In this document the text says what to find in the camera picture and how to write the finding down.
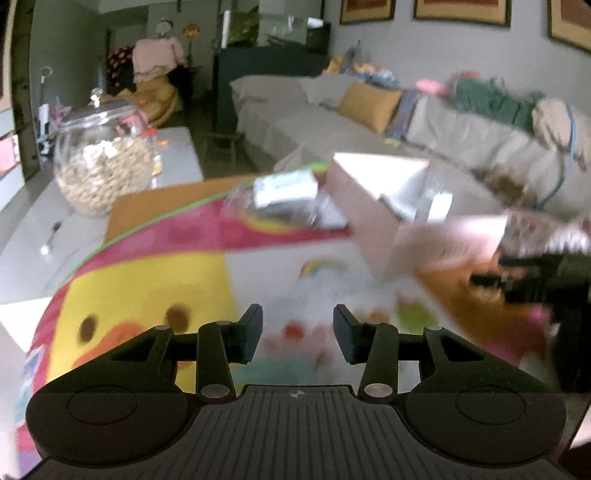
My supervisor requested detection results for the clear plastic bag with items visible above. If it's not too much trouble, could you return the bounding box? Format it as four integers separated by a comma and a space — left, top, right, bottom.
221, 169, 348, 231

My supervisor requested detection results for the pink patterned blanket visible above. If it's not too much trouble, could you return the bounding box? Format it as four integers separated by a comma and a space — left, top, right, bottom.
500, 209, 590, 258

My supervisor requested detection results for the colourful cartoon play mat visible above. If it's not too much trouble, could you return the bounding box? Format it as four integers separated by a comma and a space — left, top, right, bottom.
19, 196, 564, 479

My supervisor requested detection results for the pink open cardboard box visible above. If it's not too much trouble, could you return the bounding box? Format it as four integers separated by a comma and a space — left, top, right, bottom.
325, 152, 508, 279

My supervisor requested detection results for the beige rolled blanket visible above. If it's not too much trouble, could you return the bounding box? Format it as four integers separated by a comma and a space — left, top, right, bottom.
532, 98, 590, 171

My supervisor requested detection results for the green clothing on sofa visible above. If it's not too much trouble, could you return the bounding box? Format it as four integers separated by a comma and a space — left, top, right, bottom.
451, 77, 545, 133

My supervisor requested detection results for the glass jar of snacks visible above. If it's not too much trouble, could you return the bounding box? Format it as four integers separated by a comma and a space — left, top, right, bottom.
53, 88, 156, 217

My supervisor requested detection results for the yellow cushion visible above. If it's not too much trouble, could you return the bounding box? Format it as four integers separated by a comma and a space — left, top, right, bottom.
338, 82, 403, 135

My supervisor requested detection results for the grey covered sofa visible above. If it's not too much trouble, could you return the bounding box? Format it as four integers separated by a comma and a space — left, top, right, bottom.
229, 74, 565, 200

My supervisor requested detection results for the yellow rocking toy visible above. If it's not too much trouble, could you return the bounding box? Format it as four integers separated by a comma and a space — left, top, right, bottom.
117, 75, 179, 127

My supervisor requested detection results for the framed red picture right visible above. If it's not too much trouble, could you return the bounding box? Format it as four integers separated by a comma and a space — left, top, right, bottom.
548, 0, 591, 53

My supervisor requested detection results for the framed red picture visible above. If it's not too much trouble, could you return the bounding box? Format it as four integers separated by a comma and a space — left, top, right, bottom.
414, 0, 511, 28
339, 0, 396, 25
548, 0, 591, 53

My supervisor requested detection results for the framed red picture centre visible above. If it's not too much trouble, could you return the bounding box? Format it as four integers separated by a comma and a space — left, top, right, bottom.
414, 0, 511, 28

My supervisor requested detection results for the dark cabinet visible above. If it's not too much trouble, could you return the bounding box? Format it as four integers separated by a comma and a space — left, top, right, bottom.
212, 44, 329, 133

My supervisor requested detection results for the pink clothes pile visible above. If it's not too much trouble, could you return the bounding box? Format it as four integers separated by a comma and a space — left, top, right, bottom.
132, 37, 185, 83

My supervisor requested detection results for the framed red picture left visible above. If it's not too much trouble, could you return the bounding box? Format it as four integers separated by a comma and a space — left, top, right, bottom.
339, 0, 396, 25

